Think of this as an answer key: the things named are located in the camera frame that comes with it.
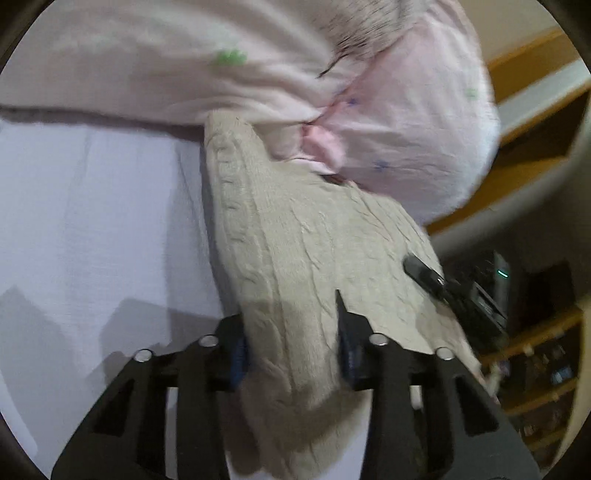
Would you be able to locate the wooden bed headboard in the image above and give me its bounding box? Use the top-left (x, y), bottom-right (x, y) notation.
top-left (427, 27), bottom-right (590, 236)

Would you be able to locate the pink floral pillow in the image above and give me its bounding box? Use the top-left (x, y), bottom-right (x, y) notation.
top-left (1, 1), bottom-right (500, 225)

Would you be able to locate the wooden shelf unit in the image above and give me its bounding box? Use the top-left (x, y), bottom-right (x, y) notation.
top-left (481, 306), bottom-right (584, 468)

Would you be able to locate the lavender bed sheet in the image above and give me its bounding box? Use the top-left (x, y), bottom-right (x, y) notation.
top-left (1, 115), bottom-right (238, 474)

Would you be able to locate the beige cable-knit sweater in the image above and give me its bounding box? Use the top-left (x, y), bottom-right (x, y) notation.
top-left (204, 111), bottom-right (481, 479)

